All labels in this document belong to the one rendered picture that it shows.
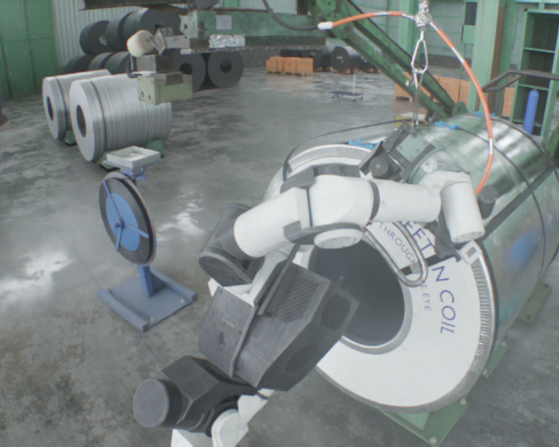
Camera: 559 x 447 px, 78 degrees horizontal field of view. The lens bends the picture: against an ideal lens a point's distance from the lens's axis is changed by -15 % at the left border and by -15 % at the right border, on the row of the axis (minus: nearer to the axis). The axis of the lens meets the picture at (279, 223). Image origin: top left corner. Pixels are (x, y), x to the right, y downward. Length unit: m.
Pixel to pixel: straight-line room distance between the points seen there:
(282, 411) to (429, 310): 1.04
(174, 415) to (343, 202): 0.58
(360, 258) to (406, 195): 1.41
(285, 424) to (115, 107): 4.82
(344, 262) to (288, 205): 1.35
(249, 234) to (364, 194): 0.22
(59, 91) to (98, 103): 2.35
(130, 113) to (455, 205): 5.46
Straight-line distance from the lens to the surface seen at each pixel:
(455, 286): 1.36
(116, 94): 5.96
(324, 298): 0.85
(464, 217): 0.75
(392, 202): 0.65
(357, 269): 2.04
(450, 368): 1.54
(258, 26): 1.73
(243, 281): 0.82
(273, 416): 2.14
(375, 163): 1.19
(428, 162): 1.09
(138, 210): 2.44
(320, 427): 2.11
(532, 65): 7.68
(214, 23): 1.60
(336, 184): 0.63
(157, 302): 2.93
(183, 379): 0.95
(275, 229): 0.67
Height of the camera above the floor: 1.72
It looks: 26 degrees down
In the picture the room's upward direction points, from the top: straight up
